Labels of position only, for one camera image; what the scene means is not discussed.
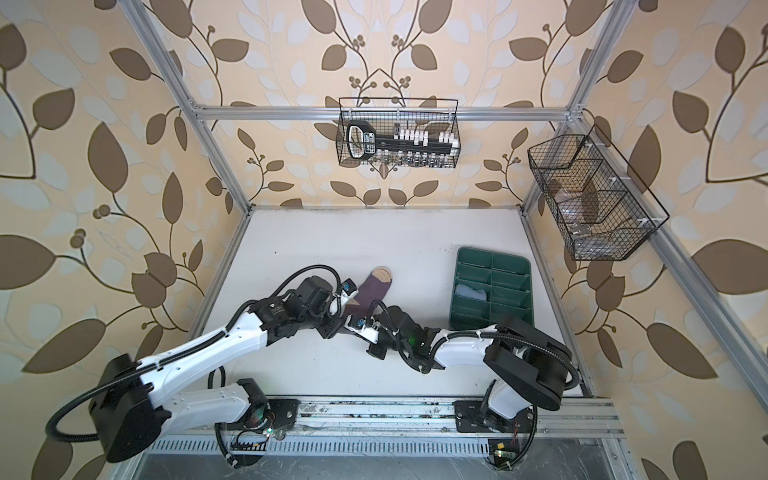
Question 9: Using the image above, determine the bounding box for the back wire basket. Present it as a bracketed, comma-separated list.
[335, 95, 462, 169]

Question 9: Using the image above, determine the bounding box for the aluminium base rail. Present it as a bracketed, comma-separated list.
[128, 394, 625, 460]

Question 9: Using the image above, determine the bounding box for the right wire basket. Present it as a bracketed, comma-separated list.
[527, 125, 670, 261]

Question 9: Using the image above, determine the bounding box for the wire basket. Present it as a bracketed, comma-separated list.
[527, 125, 670, 261]
[335, 95, 462, 169]

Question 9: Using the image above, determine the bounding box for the blue orange striped sock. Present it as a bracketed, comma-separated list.
[454, 284, 488, 301]

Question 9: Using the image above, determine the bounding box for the green divided plastic tray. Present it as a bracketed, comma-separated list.
[449, 246, 535, 330]

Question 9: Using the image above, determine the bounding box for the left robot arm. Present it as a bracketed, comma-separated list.
[45, 264, 357, 463]

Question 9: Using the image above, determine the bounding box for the purple sock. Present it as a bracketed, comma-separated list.
[342, 267, 393, 325]

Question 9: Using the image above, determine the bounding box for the black socket set holder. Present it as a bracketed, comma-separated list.
[336, 120, 461, 163]

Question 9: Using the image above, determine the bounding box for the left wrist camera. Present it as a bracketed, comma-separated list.
[338, 278, 358, 302]

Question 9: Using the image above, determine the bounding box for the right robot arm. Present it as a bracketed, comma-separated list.
[345, 300, 582, 471]

